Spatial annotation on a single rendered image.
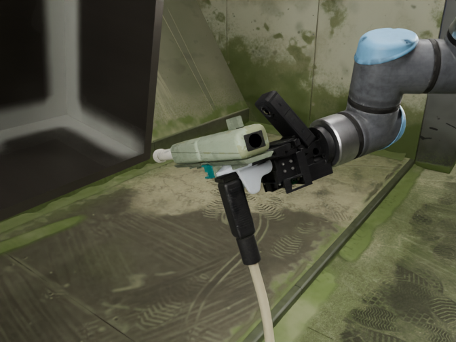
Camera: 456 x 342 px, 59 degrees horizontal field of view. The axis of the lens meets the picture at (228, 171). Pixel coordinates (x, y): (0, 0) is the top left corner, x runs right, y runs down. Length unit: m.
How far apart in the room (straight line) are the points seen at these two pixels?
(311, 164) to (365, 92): 0.15
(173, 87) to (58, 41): 1.26
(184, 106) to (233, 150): 1.90
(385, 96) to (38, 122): 0.94
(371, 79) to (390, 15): 1.68
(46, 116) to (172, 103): 1.18
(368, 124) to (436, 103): 1.63
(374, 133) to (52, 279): 1.07
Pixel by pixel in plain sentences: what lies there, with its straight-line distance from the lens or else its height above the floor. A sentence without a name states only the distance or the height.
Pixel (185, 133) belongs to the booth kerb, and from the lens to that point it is 2.34.
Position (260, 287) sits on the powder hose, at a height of 0.43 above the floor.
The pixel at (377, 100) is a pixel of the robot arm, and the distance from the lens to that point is 0.73.
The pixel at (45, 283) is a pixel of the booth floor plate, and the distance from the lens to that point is 1.42.
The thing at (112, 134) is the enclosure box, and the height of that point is 0.50.
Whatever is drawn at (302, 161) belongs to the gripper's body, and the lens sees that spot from 0.66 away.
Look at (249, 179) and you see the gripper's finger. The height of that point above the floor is 0.60.
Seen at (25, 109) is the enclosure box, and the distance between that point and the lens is 1.26.
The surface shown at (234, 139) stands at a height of 0.69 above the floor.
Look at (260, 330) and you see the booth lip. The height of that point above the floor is 0.04.
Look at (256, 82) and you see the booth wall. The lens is 2.77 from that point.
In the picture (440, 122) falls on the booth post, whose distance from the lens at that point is 2.39.
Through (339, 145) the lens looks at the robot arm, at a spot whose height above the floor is 0.63.
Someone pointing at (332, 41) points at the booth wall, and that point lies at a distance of 2.49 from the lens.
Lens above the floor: 0.85
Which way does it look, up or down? 23 degrees down
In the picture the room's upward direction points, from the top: straight up
